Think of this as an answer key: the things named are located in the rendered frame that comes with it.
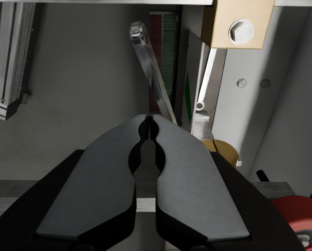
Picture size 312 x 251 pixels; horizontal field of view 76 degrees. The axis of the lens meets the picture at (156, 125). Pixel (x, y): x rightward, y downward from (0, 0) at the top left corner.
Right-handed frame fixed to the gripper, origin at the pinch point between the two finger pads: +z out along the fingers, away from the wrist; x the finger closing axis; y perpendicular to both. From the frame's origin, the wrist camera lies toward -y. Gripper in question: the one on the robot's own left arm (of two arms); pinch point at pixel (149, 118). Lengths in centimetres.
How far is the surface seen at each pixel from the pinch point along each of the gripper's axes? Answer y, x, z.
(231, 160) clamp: 9.1, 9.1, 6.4
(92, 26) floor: 5, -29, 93
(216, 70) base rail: 3.7, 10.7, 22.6
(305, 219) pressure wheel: 13.6, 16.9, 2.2
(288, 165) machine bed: 22.0, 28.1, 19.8
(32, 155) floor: 84, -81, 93
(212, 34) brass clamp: -3.7, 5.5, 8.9
